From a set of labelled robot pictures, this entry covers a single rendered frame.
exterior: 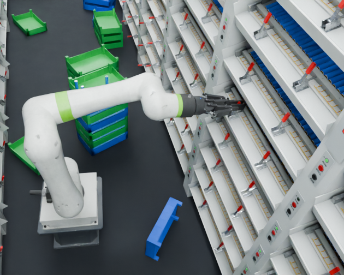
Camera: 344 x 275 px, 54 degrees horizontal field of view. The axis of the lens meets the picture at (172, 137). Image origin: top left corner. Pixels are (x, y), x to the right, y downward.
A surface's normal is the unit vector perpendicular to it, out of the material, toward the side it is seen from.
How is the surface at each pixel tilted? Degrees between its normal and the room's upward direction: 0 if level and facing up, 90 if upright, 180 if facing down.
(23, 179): 0
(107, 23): 0
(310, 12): 20
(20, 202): 0
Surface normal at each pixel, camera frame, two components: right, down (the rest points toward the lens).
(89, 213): 0.10, -0.66
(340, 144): -0.95, 0.15
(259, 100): -0.24, -0.56
